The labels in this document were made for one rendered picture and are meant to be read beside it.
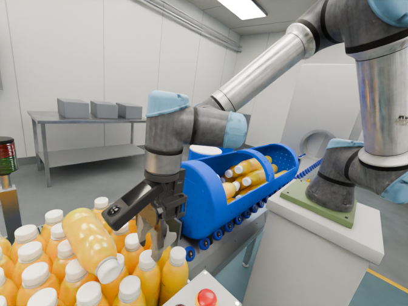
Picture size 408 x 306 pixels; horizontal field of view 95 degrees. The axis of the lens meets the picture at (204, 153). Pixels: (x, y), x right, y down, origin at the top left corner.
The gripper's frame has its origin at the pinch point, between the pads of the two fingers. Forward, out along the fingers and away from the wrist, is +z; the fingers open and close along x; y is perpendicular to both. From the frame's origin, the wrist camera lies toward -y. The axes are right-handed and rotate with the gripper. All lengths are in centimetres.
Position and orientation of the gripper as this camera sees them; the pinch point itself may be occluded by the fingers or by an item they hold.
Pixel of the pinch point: (147, 251)
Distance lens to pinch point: 50.3
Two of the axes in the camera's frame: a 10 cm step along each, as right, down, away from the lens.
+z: -1.5, 9.4, 2.9
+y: 6.7, -1.2, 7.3
